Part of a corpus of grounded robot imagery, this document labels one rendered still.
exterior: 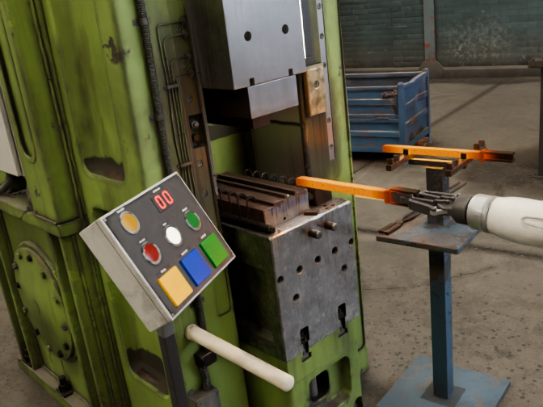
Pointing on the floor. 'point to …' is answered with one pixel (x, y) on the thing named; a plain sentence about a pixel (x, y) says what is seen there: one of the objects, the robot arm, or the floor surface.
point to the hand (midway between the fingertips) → (404, 196)
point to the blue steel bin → (388, 109)
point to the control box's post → (172, 365)
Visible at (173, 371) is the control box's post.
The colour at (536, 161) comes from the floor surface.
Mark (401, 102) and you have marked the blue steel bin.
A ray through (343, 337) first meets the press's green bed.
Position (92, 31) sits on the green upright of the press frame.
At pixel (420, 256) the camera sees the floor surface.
